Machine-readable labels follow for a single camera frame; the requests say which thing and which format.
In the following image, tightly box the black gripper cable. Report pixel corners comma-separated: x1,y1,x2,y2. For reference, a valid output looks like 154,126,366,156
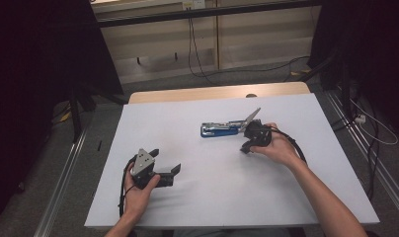
270,126,309,166
118,154,137,218

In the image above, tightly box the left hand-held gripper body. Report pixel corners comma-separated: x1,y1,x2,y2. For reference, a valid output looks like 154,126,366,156
130,148,161,191

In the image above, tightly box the black horizontal bar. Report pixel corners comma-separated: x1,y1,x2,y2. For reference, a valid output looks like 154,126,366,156
96,0,323,29

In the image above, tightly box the person's left hand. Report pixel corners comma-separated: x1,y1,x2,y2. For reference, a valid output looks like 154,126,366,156
123,163,162,221

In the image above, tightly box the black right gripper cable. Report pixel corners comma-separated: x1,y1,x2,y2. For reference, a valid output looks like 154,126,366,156
270,126,309,166

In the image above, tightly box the aluminium floor rail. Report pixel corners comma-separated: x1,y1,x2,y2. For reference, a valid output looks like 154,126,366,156
33,129,88,237
324,90,399,216

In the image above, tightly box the black floor cable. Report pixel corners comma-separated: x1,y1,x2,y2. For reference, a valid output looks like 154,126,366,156
216,54,311,83

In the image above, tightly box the black cable bundle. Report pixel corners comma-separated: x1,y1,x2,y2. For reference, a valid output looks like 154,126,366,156
330,108,381,201

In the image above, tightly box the white cable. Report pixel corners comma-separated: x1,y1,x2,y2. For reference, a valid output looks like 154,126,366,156
349,98,399,146

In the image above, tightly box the blue stapler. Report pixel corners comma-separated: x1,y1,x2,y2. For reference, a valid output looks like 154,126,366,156
199,118,247,138

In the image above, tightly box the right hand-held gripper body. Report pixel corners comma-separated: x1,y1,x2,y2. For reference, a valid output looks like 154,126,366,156
242,107,274,148

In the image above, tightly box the black metal stand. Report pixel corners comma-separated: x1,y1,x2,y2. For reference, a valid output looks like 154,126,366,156
68,83,127,144
299,48,357,132

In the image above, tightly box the beige cabinet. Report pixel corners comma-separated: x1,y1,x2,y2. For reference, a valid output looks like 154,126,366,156
90,0,322,85

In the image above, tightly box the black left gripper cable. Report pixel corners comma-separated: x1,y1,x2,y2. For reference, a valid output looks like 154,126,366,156
118,154,137,218

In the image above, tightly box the black curtain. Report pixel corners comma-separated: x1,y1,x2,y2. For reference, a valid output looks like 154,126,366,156
0,0,124,228
307,0,399,139

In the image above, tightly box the black hanging cable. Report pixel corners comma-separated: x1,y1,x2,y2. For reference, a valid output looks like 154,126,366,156
189,8,218,86
187,8,208,80

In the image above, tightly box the person's right hand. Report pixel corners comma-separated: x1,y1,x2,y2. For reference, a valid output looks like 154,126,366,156
249,121,308,170

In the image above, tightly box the white table cover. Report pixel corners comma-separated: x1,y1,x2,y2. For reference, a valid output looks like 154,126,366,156
84,93,380,230

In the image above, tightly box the white wall socket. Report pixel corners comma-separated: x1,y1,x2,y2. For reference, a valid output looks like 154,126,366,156
182,0,206,10

